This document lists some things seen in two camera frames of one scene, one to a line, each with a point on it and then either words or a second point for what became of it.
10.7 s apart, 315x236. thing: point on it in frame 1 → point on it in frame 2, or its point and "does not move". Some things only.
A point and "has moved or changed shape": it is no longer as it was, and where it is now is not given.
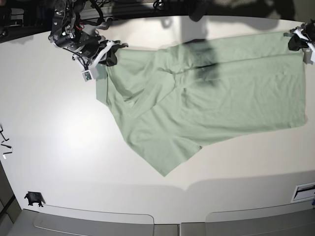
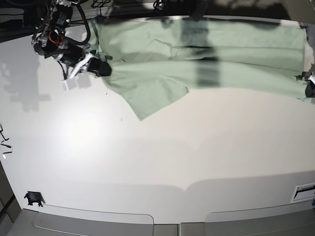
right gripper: x=295 y=43 → x=310 y=90
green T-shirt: x=171 y=101 has moved or changed shape
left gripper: x=93 y=50 → x=78 y=57
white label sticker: x=304 y=192 does not move
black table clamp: x=33 y=197 does not move
